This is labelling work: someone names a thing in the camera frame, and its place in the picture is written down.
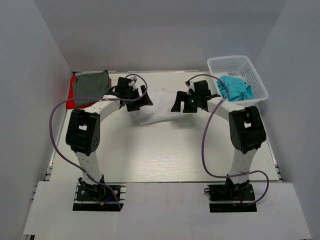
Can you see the teal crumpled t shirt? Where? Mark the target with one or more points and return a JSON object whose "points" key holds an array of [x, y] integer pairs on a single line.
{"points": [[234, 89]]}

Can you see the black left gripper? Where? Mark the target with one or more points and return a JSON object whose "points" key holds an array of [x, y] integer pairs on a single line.
{"points": [[135, 107]]}

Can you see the white plastic basket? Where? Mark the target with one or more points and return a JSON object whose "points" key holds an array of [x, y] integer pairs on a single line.
{"points": [[239, 66]]}

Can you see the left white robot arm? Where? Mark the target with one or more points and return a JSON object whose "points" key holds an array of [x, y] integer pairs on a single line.
{"points": [[84, 127]]}

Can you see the folded red t shirt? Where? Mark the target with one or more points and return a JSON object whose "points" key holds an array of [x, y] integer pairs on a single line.
{"points": [[71, 104]]}

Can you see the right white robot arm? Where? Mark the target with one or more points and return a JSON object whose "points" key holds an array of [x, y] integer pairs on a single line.
{"points": [[247, 132]]}

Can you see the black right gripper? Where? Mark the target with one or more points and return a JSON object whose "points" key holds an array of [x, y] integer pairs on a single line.
{"points": [[181, 96]]}

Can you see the white t shirt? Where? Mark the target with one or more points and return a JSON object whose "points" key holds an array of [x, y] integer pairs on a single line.
{"points": [[160, 111]]}

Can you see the folded grey t shirt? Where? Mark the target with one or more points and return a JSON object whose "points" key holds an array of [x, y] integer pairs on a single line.
{"points": [[92, 85]]}

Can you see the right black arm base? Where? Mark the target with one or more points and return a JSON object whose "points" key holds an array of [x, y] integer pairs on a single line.
{"points": [[220, 201]]}

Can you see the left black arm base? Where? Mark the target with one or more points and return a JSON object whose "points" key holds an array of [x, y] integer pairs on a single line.
{"points": [[98, 198]]}

